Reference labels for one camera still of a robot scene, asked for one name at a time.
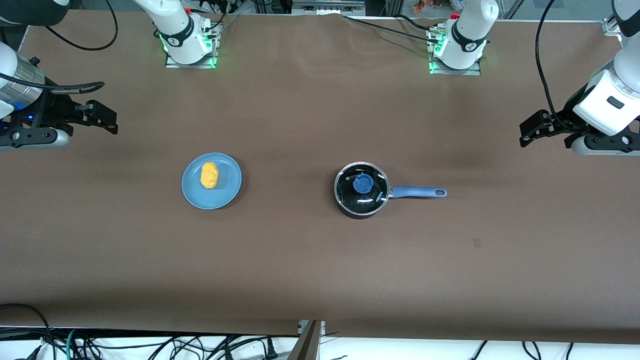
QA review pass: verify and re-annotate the metal table bracket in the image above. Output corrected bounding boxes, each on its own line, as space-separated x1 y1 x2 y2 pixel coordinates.
298 320 327 360

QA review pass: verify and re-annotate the black base cable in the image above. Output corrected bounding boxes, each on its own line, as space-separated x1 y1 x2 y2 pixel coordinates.
342 14 441 43

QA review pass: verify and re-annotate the dark blue pot with handle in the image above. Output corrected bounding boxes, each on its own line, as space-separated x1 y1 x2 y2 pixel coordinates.
334 164 448 220

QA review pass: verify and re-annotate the brown table cover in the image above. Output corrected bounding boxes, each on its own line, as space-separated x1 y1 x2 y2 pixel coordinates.
0 9 640 346

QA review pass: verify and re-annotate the blue round plate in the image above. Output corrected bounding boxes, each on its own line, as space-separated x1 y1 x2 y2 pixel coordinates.
181 152 243 210

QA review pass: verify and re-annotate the grey background device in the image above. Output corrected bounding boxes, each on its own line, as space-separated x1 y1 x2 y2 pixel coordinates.
292 0 366 17

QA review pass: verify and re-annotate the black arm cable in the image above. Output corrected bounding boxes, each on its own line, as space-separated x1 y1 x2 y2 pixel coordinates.
44 0 119 52
0 72 106 96
535 0 577 134

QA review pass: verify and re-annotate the glass lid with blue knob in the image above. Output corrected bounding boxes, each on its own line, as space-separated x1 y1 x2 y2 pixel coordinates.
334 161 390 207

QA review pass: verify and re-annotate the yellow potato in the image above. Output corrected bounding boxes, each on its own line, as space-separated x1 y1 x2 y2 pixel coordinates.
200 161 221 190

